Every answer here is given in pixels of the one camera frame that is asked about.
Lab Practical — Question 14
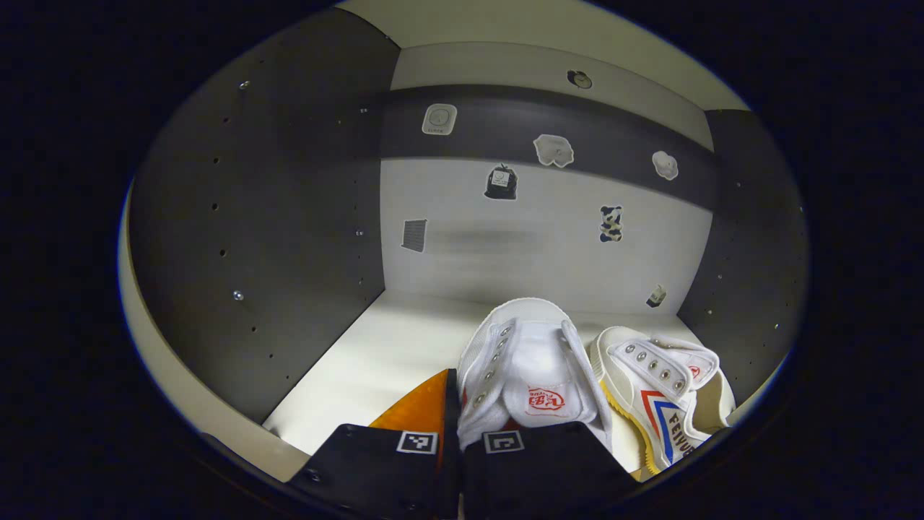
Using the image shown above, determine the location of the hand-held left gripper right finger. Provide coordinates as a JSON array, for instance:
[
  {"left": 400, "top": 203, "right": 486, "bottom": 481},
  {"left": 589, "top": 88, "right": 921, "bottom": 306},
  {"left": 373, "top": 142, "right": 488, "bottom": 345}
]
[{"left": 461, "top": 422, "right": 641, "bottom": 520}]

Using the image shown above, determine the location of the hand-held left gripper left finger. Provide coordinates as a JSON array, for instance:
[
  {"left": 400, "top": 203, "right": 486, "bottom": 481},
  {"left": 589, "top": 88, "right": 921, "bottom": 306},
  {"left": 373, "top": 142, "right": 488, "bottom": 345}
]
[{"left": 287, "top": 368, "right": 463, "bottom": 520}]

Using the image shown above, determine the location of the white canvas shoe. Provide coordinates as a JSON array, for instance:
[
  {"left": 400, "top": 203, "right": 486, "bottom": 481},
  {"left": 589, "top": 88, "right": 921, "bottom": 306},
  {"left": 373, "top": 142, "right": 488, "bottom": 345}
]
[
  {"left": 456, "top": 298, "right": 614, "bottom": 454},
  {"left": 590, "top": 326, "right": 737, "bottom": 477}
]

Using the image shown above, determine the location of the white grey shoe cabinet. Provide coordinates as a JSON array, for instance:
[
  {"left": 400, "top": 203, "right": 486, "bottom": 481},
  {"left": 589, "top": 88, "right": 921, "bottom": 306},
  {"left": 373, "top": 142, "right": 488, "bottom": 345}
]
[{"left": 119, "top": 0, "right": 809, "bottom": 485}]

